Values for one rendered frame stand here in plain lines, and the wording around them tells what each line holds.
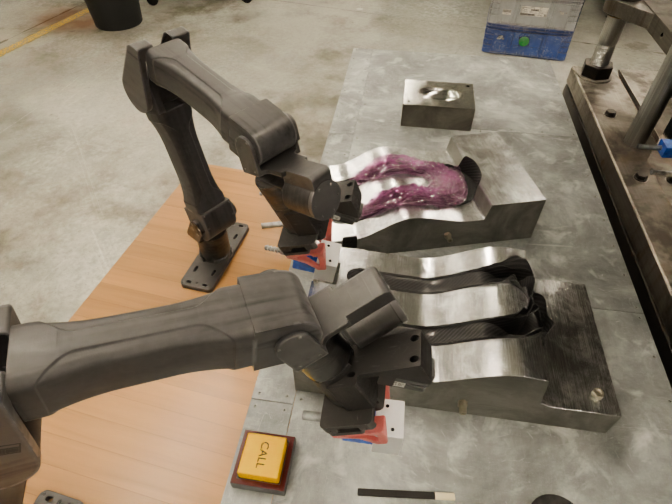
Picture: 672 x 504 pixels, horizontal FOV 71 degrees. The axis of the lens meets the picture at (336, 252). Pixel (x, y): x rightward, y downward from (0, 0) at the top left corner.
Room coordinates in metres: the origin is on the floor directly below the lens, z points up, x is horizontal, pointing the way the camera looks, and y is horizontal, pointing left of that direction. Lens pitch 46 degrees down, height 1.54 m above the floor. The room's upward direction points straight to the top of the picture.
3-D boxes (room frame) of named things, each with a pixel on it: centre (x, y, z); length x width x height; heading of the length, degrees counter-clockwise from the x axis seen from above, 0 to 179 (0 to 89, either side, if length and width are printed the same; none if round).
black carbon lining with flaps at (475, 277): (0.49, -0.18, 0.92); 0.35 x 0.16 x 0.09; 82
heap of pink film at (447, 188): (0.84, -0.16, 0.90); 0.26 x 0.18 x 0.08; 99
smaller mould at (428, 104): (1.28, -0.30, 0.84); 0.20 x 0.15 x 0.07; 82
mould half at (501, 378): (0.48, -0.20, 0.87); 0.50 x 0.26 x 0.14; 82
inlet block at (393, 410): (0.27, -0.02, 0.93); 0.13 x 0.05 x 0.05; 82
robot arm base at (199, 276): (0.70, 0.26, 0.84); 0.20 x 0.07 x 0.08; 165
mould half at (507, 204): (0.84, -0.17, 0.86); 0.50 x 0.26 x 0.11; 99
